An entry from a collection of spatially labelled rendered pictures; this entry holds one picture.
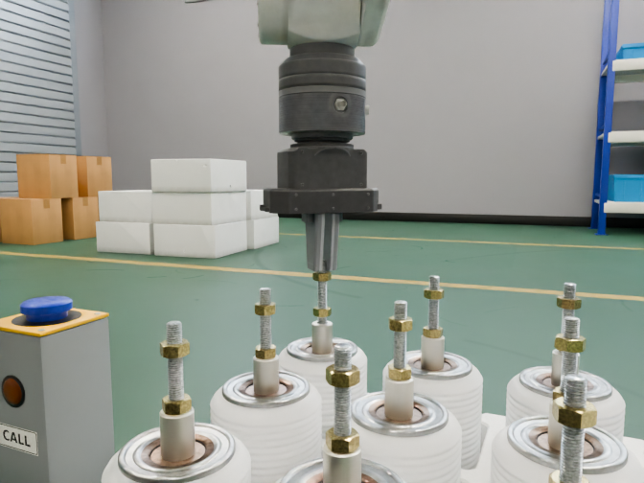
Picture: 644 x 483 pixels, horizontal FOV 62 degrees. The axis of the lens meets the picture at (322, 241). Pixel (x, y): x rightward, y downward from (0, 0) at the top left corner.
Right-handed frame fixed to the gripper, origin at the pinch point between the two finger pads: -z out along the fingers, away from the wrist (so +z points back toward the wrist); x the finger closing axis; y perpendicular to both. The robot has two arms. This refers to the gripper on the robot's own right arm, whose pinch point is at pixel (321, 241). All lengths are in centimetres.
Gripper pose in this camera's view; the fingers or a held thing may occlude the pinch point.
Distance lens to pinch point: 55.7
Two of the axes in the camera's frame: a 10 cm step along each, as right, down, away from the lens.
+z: 0.0, -9.9, -1.1
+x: -9.2, 0.4, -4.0
